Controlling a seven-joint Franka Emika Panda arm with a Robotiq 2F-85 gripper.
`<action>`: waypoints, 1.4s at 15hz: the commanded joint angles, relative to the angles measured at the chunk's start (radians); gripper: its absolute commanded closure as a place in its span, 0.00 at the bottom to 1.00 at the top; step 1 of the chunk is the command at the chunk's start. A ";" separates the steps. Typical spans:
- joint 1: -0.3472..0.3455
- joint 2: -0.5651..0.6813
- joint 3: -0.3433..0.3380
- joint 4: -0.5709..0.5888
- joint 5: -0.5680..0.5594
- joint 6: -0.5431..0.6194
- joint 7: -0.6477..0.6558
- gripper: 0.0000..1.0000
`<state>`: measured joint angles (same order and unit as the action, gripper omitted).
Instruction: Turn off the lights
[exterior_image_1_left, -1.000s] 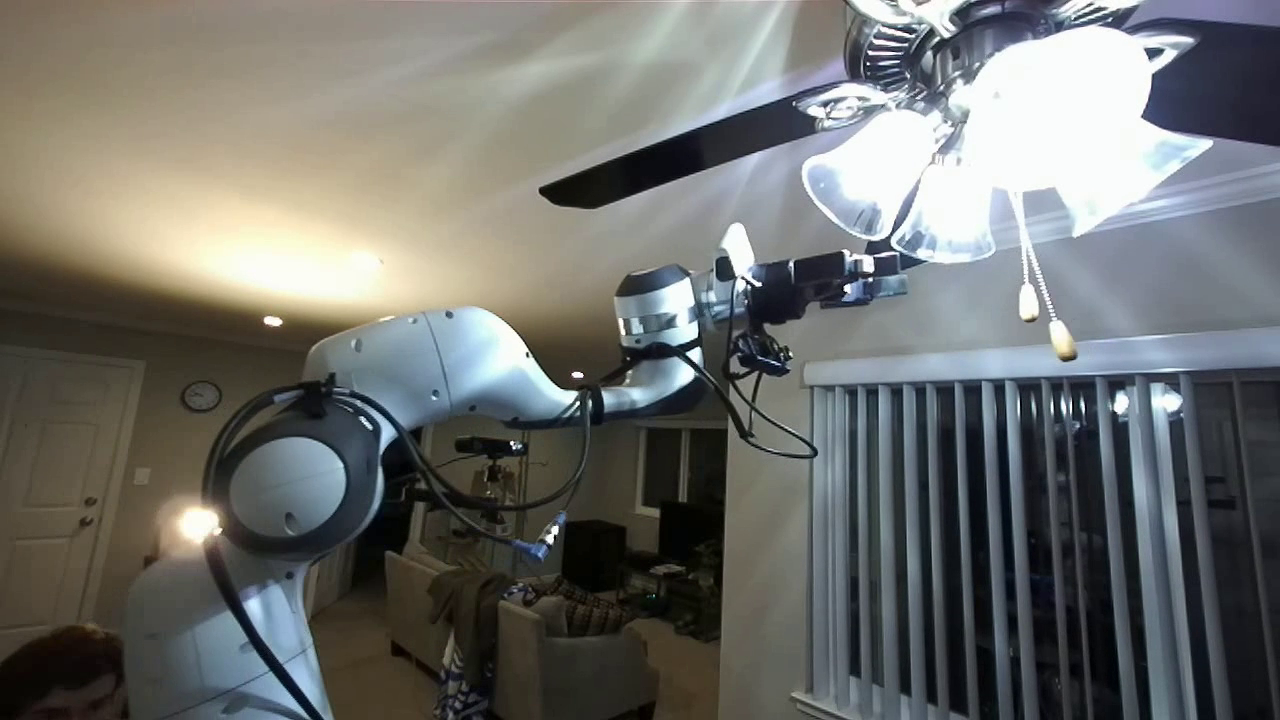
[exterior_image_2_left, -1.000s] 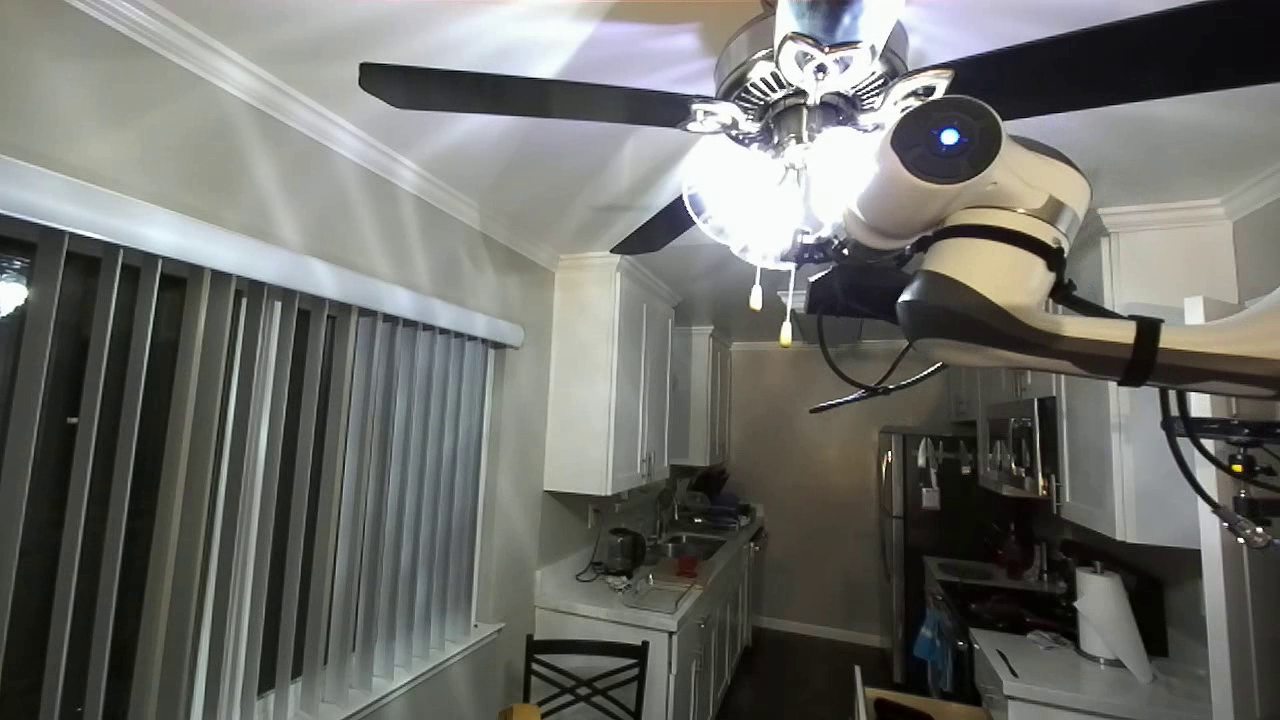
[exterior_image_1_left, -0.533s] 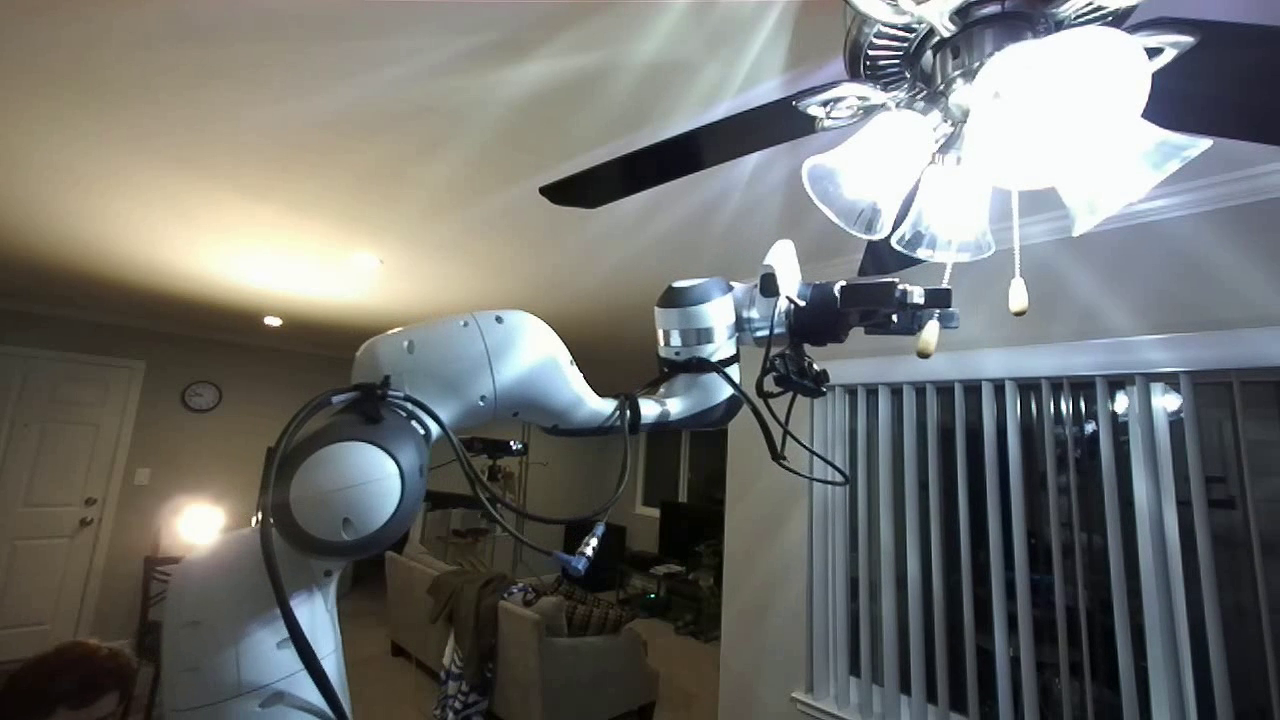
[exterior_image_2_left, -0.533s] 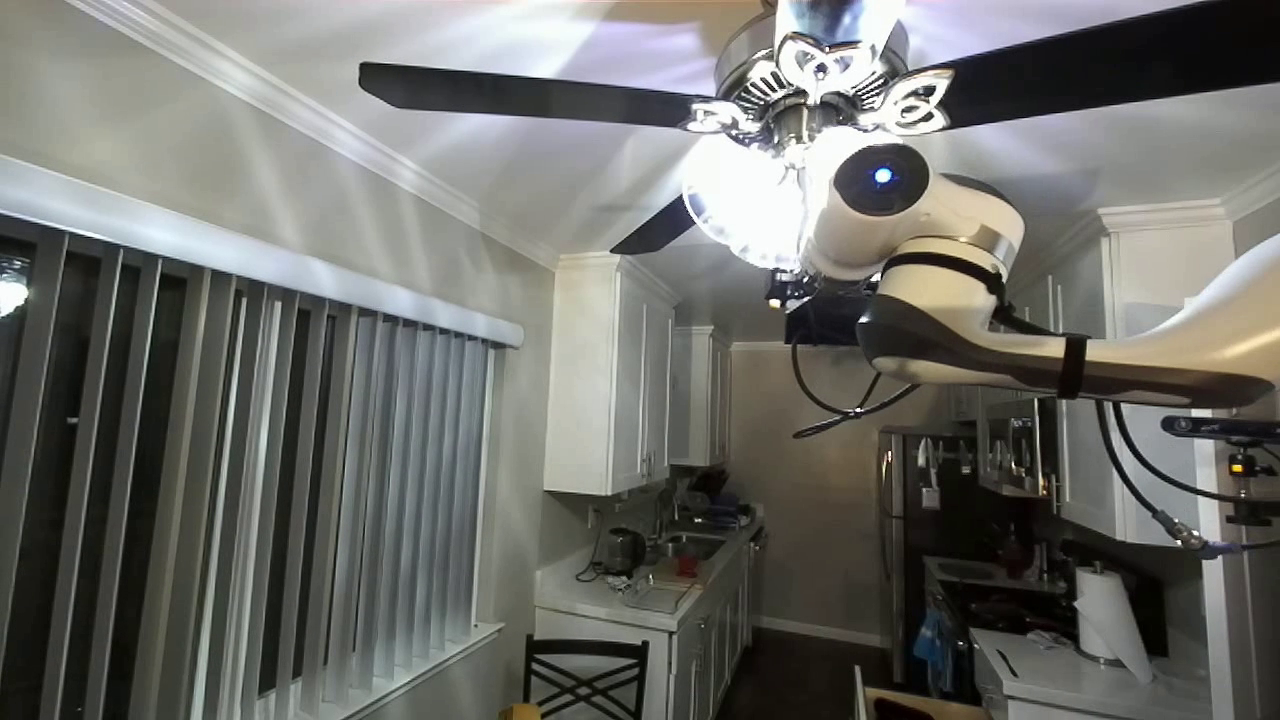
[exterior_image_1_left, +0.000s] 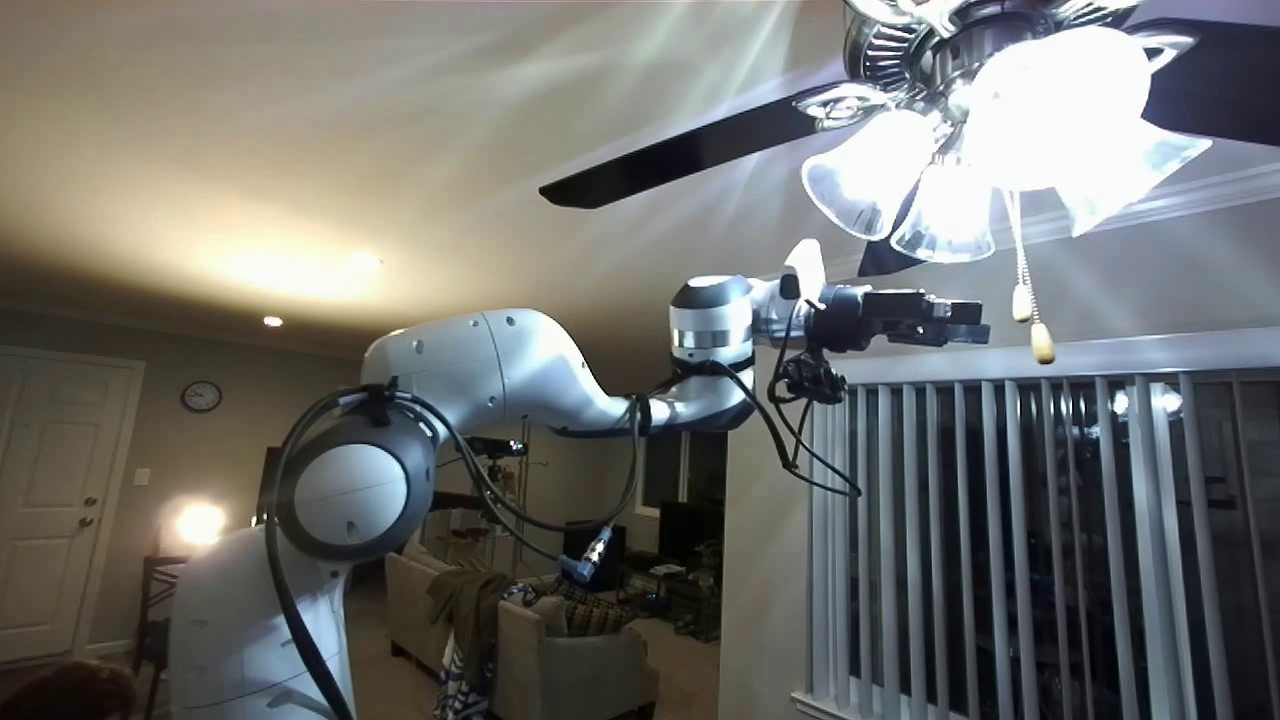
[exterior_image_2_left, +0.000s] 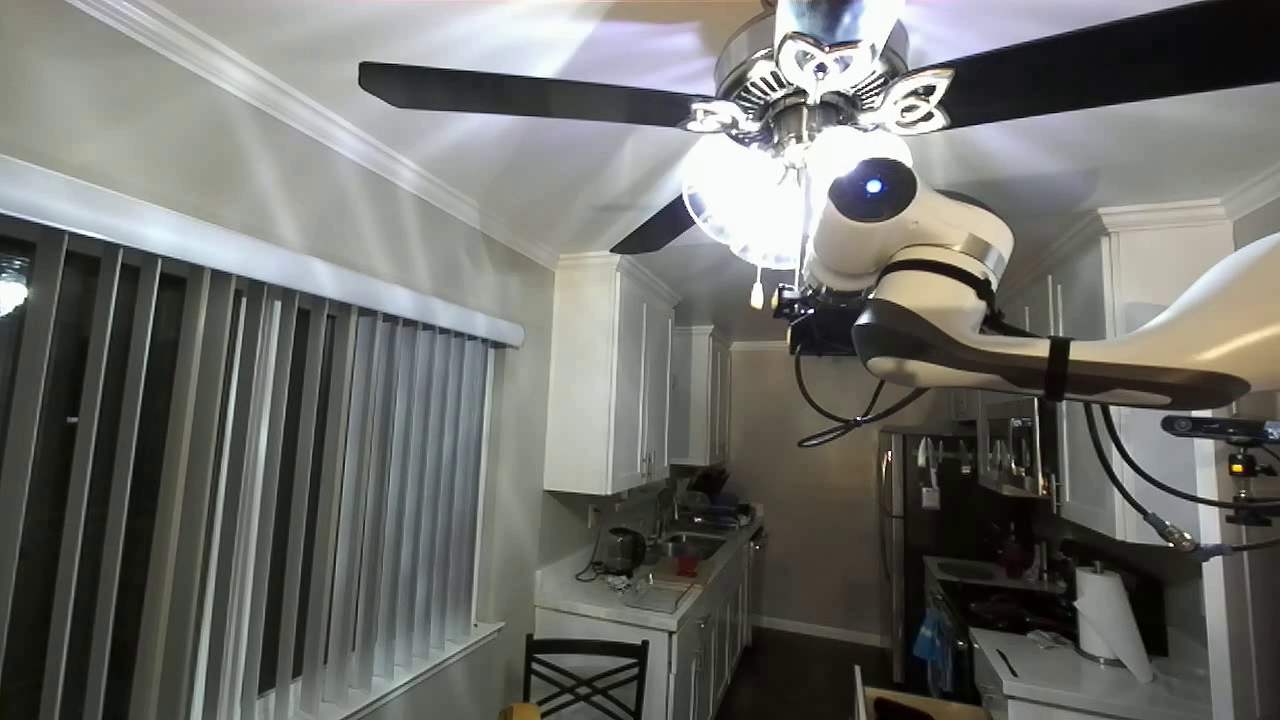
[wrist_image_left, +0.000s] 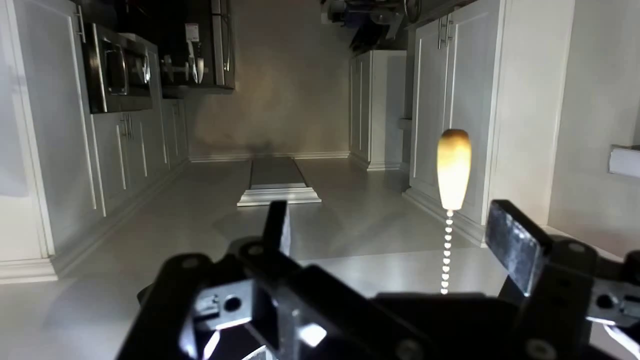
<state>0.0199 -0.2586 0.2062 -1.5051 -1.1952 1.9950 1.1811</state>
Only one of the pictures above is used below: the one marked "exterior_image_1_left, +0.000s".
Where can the white panel door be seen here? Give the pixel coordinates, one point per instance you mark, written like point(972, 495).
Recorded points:
point(61, 495)

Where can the dark ceiling fan blade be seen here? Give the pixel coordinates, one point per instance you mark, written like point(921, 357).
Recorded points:
point(682, 145)
point(882, 257)
point(1223, 73)

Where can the grey blinds valance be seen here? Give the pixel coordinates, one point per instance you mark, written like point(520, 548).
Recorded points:
point(1135, 353)

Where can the glowing floor lamp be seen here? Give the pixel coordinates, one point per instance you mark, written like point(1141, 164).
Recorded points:
point(197, 525)

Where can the brown upholstered chair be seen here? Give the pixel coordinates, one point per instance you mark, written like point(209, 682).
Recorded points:
point(61, 692)

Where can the white wall light switch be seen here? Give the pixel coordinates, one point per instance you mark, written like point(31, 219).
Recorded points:
point(142, 472)

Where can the recessed ceiling light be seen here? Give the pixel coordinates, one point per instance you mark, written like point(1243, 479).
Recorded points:
point(273, 321)

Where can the frosted glass lamp shade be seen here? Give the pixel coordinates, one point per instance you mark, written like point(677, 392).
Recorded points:
point(948, 212)
point(1135, 175)
point(1053, 107)
point(867, 175)

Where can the dark lamp side stand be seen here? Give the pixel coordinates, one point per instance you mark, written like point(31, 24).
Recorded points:
point(155, 626)

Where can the chrome ceiling fan housing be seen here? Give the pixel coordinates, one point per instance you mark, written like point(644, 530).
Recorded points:
point(906, 45)

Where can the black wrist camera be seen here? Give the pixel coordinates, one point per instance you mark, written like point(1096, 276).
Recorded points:
point(830, 326)

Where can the round wall clock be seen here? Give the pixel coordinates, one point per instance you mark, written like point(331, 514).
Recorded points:
point(200, 399)

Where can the grey vertical window blinds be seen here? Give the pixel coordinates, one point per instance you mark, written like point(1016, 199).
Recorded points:
point(1013, 562)

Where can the beige sofa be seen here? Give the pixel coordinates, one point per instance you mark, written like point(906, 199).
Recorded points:
point(415, 605)

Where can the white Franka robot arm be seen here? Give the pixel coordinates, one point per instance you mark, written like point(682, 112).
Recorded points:
point(504, 366)

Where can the beige armchair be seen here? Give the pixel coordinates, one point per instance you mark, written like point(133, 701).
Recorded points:
point(572, 673)

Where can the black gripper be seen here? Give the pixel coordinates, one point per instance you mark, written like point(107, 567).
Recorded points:
point(899, 321)

